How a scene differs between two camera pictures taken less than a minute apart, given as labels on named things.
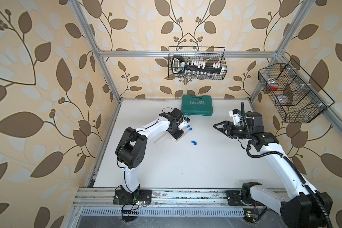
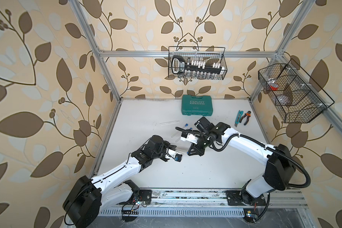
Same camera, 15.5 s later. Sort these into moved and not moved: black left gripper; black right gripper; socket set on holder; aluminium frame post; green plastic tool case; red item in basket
Moved: black right gripper; black left gripper
Not moved: green plastic tool case; socket set on holder; red item in basket; aluminium frame post
